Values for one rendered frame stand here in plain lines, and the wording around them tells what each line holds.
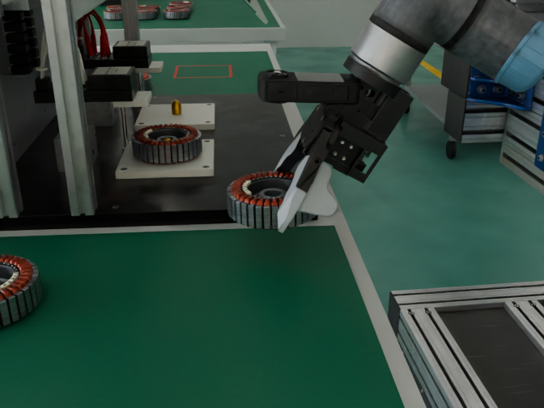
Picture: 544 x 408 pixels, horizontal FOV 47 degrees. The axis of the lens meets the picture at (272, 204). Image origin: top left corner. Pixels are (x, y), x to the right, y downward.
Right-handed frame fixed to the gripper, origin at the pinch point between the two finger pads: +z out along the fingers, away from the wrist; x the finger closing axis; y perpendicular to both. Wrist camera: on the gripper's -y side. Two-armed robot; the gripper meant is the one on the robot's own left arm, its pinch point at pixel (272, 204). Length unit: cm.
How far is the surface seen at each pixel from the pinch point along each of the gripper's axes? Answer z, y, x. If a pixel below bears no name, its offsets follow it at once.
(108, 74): 2.2, -25.7, 24.8
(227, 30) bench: 10, -4, 185
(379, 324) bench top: 0.4, 12.1, -16.9
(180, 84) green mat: 15, -13, 90
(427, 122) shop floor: 14, 137, 300
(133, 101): 4.1, -20.7, 24.3
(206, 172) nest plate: 7.5, -6.3, 20.2
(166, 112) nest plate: 12, -15, 52
